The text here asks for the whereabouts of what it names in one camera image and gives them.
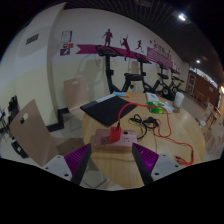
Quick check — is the white cup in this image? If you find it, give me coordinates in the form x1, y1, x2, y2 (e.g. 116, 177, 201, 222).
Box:
173, 91, 185, 109

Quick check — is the group of black exercise bikes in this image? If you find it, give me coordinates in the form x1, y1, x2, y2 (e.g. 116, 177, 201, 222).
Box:
95, 44, 186, 101

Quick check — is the group of small wall posters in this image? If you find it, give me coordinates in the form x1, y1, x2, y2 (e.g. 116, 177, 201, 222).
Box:
59, 30, 74, 57

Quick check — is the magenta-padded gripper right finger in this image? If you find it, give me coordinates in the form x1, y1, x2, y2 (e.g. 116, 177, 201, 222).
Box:
131, 142, 184, 186

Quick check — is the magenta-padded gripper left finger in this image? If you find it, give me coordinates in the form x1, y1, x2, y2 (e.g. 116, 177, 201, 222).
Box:
42, 143, 93, 186

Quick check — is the white booklet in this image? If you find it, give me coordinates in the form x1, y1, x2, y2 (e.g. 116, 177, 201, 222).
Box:
145, 91, 160, 103

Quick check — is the pink power strip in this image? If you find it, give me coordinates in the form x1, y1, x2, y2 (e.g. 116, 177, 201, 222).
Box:
91, 129, 139, 153

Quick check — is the red charging cable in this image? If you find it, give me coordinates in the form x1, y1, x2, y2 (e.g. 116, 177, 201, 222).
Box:
116, 102, 195, 167

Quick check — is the grey wall vent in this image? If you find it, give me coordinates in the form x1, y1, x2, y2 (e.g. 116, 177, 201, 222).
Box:
25, 33, 40, 46

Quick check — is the blue and orange tube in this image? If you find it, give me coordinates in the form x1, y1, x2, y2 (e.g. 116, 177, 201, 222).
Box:
112, 91, 130, 98

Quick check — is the black equipment pile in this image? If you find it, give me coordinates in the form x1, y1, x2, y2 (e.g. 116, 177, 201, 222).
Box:
7, 95, 20, 123

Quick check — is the black power cable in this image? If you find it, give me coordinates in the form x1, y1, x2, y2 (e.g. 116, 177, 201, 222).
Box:
129, 113, 160, 141

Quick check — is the green wet wipes pack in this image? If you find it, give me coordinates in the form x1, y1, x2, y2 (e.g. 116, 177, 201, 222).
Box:
146, 100, 174, 115

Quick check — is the black desk mat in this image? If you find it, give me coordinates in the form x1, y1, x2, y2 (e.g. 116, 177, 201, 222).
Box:
79, 95, 138, 128

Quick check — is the group of wooden chairs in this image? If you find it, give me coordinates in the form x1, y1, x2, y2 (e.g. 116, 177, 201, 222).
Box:
194, 89, 224, 134

